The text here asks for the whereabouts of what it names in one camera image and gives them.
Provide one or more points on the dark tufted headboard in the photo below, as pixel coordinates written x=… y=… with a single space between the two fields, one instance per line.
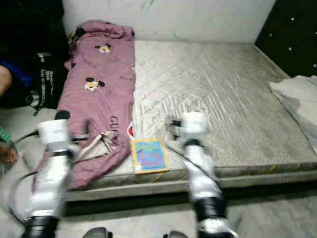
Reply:
x=287 y=34

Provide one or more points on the white pillow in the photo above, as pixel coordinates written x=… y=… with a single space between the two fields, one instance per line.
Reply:
x=297 y=104

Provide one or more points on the colourful yellow-edged book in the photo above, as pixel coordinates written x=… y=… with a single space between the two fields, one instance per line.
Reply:
x=150 y=155

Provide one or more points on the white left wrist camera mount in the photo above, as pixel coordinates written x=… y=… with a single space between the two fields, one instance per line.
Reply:
x=55 y=134

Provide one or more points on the blue fabric item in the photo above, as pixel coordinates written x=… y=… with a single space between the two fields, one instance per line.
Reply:
x=20 y=72

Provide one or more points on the small red white packet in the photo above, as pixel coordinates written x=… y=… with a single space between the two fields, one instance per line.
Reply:
x=130 y=130

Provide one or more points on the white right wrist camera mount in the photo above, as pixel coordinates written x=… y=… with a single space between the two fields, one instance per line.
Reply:
x=194 y=124

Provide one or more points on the grey right robot leg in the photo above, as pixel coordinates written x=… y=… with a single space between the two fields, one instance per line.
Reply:
x=177 y=234

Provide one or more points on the pink cartoon mouse blanket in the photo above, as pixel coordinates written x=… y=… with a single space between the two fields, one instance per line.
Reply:
x=99 y=99

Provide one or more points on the barefoot person in grey shorts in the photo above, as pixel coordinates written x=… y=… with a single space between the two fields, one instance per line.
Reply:
x=7 y=89

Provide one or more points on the grey left robot leg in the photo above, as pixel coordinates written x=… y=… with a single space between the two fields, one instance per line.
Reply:
x=96 y=233

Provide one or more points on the grey robot leg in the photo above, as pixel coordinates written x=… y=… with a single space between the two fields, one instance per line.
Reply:
x=177 y=234
x=96 y=233

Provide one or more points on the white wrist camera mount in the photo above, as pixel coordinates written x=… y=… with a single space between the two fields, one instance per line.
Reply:
x=55 y=134
x=194 y=124

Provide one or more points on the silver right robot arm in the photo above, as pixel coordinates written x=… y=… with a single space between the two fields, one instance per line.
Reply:
x=203 y=178

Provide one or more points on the grey quilted mattress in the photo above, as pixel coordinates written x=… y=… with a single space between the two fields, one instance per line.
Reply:
x=208 y=99

